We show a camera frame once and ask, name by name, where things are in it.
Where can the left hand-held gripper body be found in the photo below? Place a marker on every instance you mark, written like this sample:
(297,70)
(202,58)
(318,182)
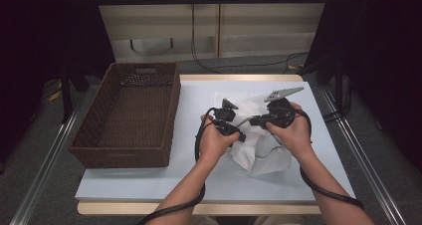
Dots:
(225,118)

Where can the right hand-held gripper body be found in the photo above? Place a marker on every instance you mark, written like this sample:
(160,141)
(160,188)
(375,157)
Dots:
(282,113)

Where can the white garment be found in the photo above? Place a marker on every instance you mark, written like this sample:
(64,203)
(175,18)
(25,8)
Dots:
(245,155)

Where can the white mesh laundry bag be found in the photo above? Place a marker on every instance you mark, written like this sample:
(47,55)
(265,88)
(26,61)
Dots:
(275,158)

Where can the brown wicker basket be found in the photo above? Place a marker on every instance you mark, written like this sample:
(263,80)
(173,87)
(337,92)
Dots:
(132,118)

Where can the person's right hand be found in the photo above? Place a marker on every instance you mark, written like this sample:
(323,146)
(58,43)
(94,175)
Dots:
(297,137)

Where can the person's left hand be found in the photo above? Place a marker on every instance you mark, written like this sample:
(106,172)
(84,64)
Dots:
(212,145)

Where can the wooden table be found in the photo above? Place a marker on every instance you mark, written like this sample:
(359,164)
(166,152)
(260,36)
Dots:
(232,77)

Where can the white foam board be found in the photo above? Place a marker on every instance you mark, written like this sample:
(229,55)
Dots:
(185,102)

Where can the black metal stand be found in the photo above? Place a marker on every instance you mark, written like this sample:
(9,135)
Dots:
(66,95)
(338,85)

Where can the person's left leg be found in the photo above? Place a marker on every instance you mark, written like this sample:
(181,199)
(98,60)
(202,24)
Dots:
(205,221)

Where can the person's leg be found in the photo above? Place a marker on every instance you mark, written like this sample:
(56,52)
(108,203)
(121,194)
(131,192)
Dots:
(205,221)
(278,221)

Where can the person's right leg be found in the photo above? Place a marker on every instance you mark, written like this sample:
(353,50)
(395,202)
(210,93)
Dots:
(278,221)

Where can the black curtain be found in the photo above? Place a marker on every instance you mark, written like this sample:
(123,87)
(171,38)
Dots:
(381,52)
(40,36)

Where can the yellow floor tape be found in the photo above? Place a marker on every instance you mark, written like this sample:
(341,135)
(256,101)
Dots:
(54,96)

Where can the metal floor rail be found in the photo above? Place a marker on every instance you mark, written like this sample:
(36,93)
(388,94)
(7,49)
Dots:
(365,172)
(49,158)

